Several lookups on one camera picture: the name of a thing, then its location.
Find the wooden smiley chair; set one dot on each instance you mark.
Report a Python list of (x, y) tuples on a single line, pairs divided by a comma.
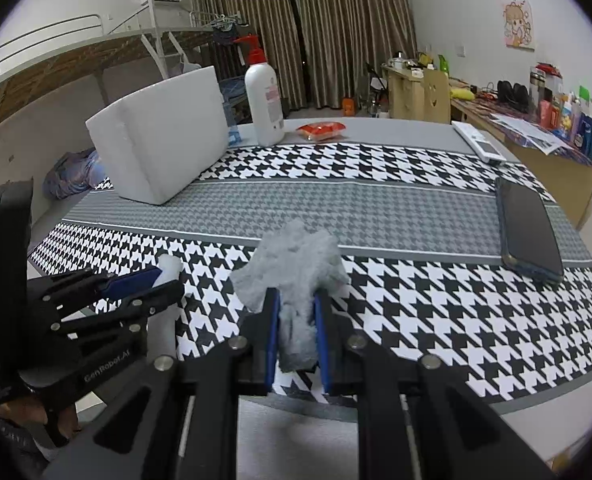
[(437, 106)]

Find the left hand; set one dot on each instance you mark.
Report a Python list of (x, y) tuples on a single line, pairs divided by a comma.
[(28, 410)]

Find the grey fluffy cloth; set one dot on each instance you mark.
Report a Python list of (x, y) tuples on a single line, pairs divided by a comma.
[(297, 263)]

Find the blue plaid quilt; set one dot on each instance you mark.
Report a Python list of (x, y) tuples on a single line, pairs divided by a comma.
[(74, 173)]

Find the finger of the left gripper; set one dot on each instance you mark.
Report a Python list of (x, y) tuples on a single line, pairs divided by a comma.
[(75, 290), (59, 323)]

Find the houndstooth table cloth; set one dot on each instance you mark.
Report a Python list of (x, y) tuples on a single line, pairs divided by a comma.
[(420, 241)]

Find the red snack packet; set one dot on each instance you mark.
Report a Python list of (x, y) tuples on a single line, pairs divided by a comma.
[(321, 131)]

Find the white foam box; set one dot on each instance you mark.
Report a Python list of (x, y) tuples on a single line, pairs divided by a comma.
[(156, 141)]

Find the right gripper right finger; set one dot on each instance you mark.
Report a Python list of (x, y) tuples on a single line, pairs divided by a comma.
[(417, 419)]

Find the anime girl poster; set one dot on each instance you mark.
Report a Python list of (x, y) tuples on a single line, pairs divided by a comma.
[(518, 25)]

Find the metal bunk bed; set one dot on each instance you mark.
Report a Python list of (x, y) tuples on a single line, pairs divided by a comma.
[(48, 57)]

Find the white remote control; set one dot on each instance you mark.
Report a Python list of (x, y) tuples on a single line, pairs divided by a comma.
[(481, 146)]

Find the orange box on floor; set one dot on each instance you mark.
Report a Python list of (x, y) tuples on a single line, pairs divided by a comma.
[(348, 107)]

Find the white paper sheets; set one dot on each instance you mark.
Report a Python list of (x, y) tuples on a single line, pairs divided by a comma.
[(544, 141)]

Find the brown curtains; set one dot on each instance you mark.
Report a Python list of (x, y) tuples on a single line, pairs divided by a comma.
[(321, 48)]

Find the wooden desk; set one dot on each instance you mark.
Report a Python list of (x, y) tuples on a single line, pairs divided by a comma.
[(565, 172)]

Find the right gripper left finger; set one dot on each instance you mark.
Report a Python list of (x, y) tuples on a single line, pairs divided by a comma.
[(178, 419)]

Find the black smartphone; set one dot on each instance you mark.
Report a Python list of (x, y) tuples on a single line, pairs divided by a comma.
[(528, 242)]

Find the white red pump bottle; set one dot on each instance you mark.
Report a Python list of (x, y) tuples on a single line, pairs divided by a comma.
[(264, 98)]

